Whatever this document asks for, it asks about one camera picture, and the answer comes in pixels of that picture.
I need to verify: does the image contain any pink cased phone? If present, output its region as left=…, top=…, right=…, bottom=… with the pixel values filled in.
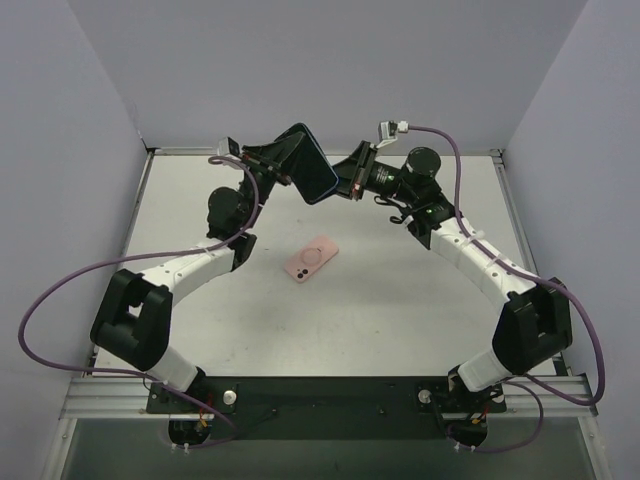
left=284, top=235, right=339, bottom=283

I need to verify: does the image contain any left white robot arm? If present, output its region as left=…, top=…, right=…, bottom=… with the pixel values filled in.
left=90, top=125, right=310, bottom=412

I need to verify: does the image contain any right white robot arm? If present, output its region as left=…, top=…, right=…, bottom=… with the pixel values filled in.
left=333, top=142, right=573, bottom=405

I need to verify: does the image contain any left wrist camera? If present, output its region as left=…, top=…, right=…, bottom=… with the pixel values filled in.
left=217, top=137, right=241, bottom=158

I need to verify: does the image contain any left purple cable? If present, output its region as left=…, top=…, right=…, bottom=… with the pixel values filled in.
left=18, top=154, right=261, bottom=448

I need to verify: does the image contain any purple cable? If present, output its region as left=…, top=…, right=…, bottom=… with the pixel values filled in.
left=18, top=154, right=261, bottom=448
left=404, top=124, right=607, bottom=454

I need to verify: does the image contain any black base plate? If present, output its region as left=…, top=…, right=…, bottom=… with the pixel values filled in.
left=168, top=376, right=500, bottom=445

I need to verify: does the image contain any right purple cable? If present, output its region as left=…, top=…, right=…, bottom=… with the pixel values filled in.
left=404, top=124, right=607, bottom=454

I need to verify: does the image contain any aluminium front rail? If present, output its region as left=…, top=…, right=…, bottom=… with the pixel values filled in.
left=60, top=377, right=598, bottom=420

